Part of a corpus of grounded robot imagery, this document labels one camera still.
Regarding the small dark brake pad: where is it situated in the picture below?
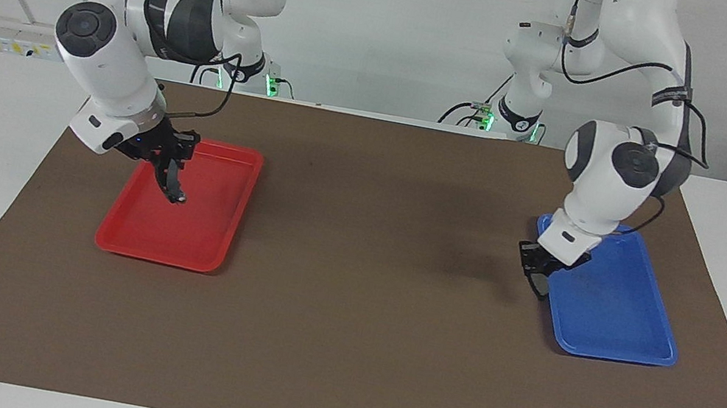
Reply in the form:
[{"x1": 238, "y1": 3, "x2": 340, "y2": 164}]
[{"x1": 527, "y1": 270, "x2": 555, "y2": 303}]

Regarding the curved brake shoe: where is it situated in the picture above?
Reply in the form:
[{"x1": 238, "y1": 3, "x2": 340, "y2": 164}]
[{"x1": 153, "y1": 157, "x2": 194, "y2": 207}]

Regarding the red plastic tray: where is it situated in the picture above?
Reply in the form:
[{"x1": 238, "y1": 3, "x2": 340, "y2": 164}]
[{"x1": 91, "y1": 122, "x2": 267, "y2": 281}]

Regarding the blue plastic tray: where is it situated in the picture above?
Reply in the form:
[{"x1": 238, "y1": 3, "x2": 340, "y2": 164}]
[{"x1": 516, "y1": 209, "x2": 700, "y2": 373}]

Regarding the white power strip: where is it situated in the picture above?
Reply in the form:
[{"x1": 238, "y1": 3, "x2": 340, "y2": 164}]
[{"x1": 0, "y1": 24, "x2": 59, "y2": 62}]

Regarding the brown table mat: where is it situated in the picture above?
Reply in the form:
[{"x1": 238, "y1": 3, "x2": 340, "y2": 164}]
[{"x1": 0, "y1": 49, "x2": 727, "y2": 408}]

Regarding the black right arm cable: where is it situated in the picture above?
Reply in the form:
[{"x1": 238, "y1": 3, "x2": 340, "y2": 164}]
[{"x1": 110, "y1": 0, "x2": 255, "y2": 133}]

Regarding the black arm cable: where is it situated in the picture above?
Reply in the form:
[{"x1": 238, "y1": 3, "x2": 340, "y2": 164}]
[
  {"x1": 110, "y1": 0, "x2": 255, "y2": 133},
  {"x1": 531, "y1": 0, "x2": 727, "y2": 248}
]

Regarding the black base cable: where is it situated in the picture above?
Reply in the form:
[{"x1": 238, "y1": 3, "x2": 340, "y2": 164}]
[
  {"x1": 438, "y1": 62, "x2": 513, "y2": 136},
  {"x1": 188, "y1": 49, "x2": 223, "y2": 89}
]

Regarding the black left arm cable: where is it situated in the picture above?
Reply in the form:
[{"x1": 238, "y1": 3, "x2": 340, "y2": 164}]
[{"x1": 531, "y1": 0, "x2": 727, "y2": 248}]

